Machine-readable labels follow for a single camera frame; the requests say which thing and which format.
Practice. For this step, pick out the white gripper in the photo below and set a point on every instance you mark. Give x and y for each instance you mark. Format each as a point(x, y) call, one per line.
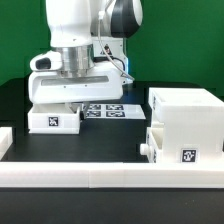
point(98, 84)

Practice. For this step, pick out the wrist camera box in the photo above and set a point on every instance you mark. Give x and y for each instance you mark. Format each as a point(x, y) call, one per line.
point(49, 61)

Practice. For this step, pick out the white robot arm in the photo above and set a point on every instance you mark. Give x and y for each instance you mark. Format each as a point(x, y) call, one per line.
point(68, 72)

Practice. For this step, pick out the white drawer box cabinet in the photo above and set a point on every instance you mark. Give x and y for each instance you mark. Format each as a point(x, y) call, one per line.
point(193, 124)

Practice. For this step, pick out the white left fence piece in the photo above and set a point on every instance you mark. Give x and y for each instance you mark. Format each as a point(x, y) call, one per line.
point(6, 139)

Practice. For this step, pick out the marker sheet on table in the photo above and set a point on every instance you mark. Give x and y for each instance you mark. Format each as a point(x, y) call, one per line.
point(115, 111)

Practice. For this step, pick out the white front fence rail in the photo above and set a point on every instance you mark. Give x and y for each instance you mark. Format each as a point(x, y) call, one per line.
point(109, 175)

